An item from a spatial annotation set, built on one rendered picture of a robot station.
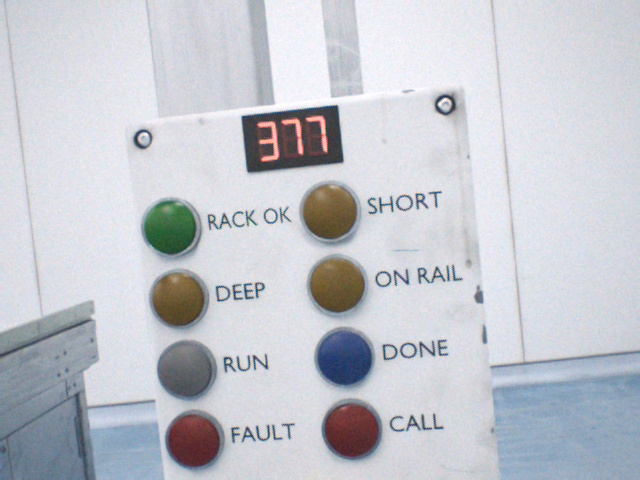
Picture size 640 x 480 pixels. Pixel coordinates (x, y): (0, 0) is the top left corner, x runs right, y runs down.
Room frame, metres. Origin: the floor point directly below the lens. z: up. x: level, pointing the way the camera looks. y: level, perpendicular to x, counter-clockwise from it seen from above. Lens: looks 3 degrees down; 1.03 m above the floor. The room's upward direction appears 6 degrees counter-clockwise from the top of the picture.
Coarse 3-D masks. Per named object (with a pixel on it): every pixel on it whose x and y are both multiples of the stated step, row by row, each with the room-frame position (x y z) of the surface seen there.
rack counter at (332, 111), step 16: (272, 112) 0.41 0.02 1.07; (288, 112) 0.41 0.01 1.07; (304, 112) 0.41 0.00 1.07; (320, 112) 0.41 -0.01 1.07; (336, 112) 0.41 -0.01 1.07; (336, 128) 0.41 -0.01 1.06; (336, 144) 0.41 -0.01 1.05; (256, 160) 0.42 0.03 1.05; (288, 160) 0.41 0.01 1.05; (304, 160) 0.41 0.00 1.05; (320, 160) 0.41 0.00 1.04; (336, 160) 0.41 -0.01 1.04
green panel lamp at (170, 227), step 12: (156, 204) 0.42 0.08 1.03; (168, 204) 0.42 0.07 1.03; (180, 204) 0.42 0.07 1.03; (156, 216) 0.42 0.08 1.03; (168, 216) 0.41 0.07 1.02; (180, 216) 0.41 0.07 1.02; (192, 216) 0.42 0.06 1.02; (144, 228) 0.42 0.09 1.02; (156, 228) 0.42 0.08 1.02; (168, 228) 0.41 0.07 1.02; (180, 228) 0.41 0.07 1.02; (192, 228) 0.41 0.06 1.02; (156, 240) 0.42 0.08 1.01; (168, 240) 0.41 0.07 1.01; (180, 240) 0.41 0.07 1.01; (192, 240) 0.42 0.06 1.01; (168, 252) 0.42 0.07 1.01
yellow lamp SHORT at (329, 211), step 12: (312, 192) 0.41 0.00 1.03; (324, 192) 0.41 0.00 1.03; (336, 192) 0.41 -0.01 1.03; (348, 192) 0.41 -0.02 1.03; (312, 204) 0.41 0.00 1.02; (324, 204) 0.41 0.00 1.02; (336, 204) 0.40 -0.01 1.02; (348, 204) 0.40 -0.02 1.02; (312, 216) 0.41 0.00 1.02; (324, 216) 0.41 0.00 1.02; (336, 216) 0.40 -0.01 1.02; (348, 216) 0.40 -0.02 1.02; (312, 228) 0.41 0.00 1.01; (324, 228) 0.41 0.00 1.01; (336, 228) 0.41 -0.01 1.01; (348, 228) 0.41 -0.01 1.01
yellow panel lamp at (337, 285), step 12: (324, 264) 0.41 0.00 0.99; (336, 264) 0.41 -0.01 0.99; (348, 264) 0.41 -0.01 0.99; (312, 276) 0.41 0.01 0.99; (324, 276) 0.41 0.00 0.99; (336, 276) 0.41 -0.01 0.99; (348, 276) 0.40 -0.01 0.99; (360, 276) 0.41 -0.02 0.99; (312, 288) 0.41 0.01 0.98; (324, 288) 0.41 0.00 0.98; (336, 288) 0.40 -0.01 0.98; (348, 288) 0.40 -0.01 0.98; (360, 288) 0.41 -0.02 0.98; (324, 300) 0.41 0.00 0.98; (336, 300) 0.41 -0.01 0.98; (348, 300) 0.40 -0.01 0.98
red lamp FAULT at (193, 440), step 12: (180, 420) 0.42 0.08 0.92; (192, 420) 0.42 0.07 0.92; (204, 420) 0.42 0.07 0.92; (180, 432) 0.42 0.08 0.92; (192, 432) 0.41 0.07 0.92; (204, 432) 0.41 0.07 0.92; (216, 432) 0.42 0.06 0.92; (180, 444) 0.42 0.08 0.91; (192, 444) 0.41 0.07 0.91; (204, 444) 0.41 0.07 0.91; (216, 444) 0.41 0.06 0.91; (180, 456) 0.42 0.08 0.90; (192, 456) 0.41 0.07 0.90; (204, 456) 0.41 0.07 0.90
